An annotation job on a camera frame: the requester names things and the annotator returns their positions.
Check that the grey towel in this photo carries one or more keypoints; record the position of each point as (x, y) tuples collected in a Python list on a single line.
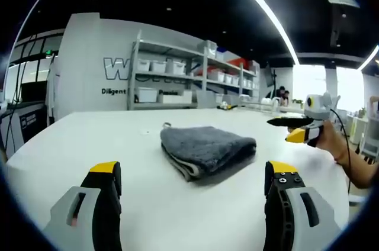
[(207, 148)]

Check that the person's right hand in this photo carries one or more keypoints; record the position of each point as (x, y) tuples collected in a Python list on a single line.
[(330, 140)]

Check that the small potted plant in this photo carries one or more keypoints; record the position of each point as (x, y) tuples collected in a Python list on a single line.
[(298, 102)]

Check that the yellow black tool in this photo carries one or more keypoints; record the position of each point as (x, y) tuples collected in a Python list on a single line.
[(226, 106)]

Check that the grey metal shelving unit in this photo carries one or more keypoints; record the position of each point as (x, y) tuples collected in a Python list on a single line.
[(192, 77)]

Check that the white storage bin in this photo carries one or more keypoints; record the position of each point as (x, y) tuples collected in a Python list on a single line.
[(143, 64), (157, 66), (175, 67), (147, 95)]

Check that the black monitor screen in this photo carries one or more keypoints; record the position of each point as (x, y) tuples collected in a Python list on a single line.
[(33, 92)]

